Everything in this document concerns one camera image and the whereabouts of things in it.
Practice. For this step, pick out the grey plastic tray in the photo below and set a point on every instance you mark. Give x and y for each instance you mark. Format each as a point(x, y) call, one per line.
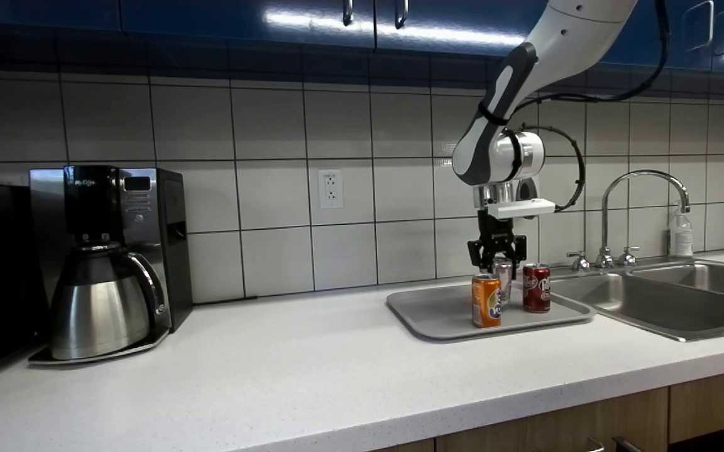
point(439, 316)

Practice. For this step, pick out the orange soda can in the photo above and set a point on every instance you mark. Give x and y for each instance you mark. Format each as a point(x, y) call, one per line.
point(487, 303)

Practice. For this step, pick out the stainless steel sink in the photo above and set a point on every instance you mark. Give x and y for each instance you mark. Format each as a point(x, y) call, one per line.
point(680, 298)

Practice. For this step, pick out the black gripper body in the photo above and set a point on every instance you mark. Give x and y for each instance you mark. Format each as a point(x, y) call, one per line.
point(497, 238)

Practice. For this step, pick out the clear soap bottle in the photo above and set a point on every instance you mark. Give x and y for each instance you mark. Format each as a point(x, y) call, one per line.
point(683, 240)

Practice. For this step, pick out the chrome sink faucet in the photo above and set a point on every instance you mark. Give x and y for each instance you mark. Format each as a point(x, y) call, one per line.
point(646, 175)

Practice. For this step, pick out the stainless steel carafe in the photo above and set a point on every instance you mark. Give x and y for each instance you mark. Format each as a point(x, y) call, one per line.
point(101, 310)

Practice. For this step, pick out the red soda can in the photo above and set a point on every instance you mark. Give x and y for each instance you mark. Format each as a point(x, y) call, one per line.
point(536, 290)

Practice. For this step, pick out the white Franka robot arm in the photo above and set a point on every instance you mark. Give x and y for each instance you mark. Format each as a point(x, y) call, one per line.
point(547, 52)

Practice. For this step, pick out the white wall outlet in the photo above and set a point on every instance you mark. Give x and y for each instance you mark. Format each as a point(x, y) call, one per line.
point(331, 190)

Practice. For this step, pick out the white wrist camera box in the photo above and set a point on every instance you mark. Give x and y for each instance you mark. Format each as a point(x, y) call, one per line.
point(518, 209)

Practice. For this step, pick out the black steel coffee maker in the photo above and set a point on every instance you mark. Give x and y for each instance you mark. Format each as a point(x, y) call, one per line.
point(149, 216)

